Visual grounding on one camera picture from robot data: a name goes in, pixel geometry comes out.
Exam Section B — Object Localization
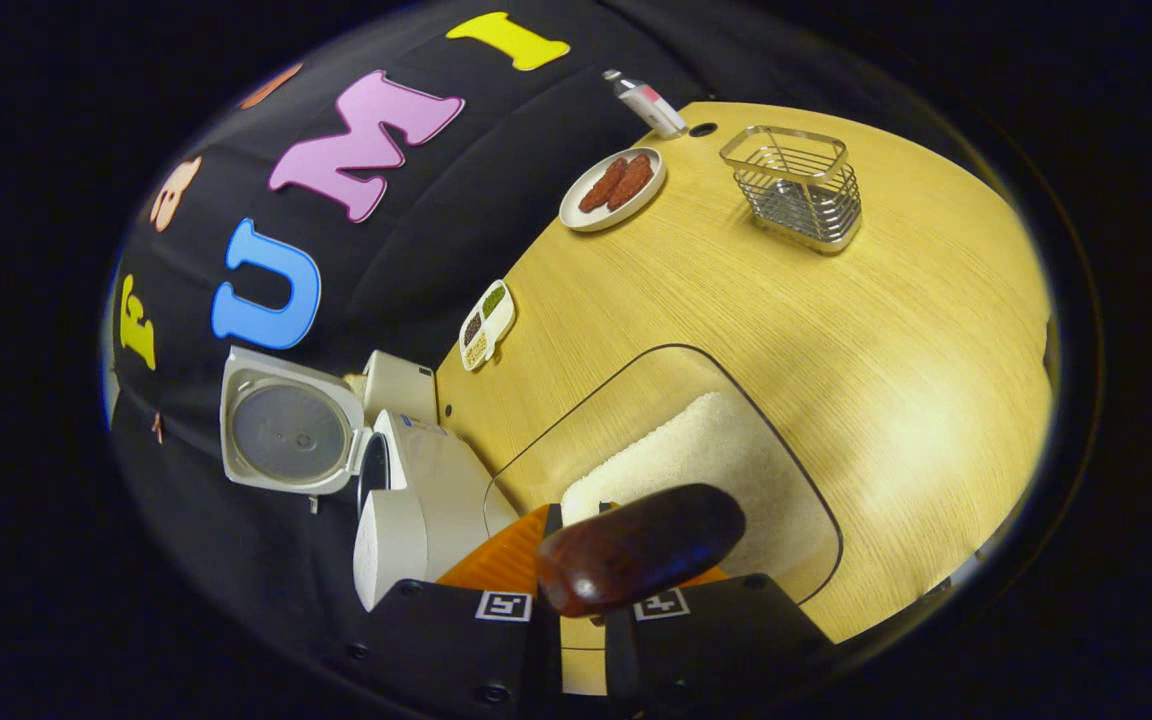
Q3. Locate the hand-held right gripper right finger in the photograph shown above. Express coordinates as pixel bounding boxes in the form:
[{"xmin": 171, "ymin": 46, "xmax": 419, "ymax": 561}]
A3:
[{"xmin": 604, "ymin": 565, "xmax": 837, "ymax": 716}]

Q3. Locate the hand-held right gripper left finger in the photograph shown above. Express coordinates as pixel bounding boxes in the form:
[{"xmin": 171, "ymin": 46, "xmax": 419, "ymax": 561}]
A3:
[{"xmin": 351, "ymin": 503, "xmax": 562, "ymax": 716}]

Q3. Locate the brown wooden spoon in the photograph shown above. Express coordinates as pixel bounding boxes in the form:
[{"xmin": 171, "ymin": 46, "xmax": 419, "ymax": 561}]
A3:
[{"xmin": 536, "ymin": 484, "xmax": 747, "ymax": 618}]

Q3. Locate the white rice cooker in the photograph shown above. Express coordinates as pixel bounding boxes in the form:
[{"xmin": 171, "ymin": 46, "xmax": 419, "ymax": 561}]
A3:
[{"xmin": 220, "ymin": 346, "xmax": 522, "ymax": 612}]

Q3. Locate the metal wire chopstick holder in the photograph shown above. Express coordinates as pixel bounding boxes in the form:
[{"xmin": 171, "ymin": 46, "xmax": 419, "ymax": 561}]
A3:
[{"xmin": 719, "ymin": 125, "xmax": 863, "ymax": 255}]

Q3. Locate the white toaster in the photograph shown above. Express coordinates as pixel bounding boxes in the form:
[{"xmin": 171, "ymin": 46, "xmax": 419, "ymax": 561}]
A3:
[{"xmin": 344, "ymin": 350, "xmax": 439, "ymax": 426}]

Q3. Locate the white divided bean dish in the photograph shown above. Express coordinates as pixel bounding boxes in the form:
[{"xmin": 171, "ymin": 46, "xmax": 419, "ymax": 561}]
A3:
[{"xmin": 458, "ymin": 279, "xmax": 517, "ymax": 373}]

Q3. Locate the black backdrop cloth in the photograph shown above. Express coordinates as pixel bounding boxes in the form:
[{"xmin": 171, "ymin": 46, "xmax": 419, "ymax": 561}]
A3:
[{"xmin": 101, "ymin": 0, "xmax": 937, "ymax": 691}]

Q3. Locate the white round plate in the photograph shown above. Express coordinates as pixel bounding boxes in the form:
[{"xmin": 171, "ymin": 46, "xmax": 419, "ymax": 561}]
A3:
[{"xmin": 559, "ymin": 147, "xmax": 667, "ymax": 233}]

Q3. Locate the red sausage piece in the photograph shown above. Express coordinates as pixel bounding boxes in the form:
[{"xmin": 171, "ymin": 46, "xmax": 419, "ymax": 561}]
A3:
[
  {"xmin": 578, "ymin": 156, "xmax": 629, "ymax": 214},
  {"xmin": 606, "ymin": 154, "xmax": 655, "ymax": 211}
]

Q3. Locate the small pink label bottle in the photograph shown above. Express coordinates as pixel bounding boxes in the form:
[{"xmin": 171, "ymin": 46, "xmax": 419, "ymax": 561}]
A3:
[{"xmin": 603, "ymin": 69, "xmax": 687, "ymax": 138}]

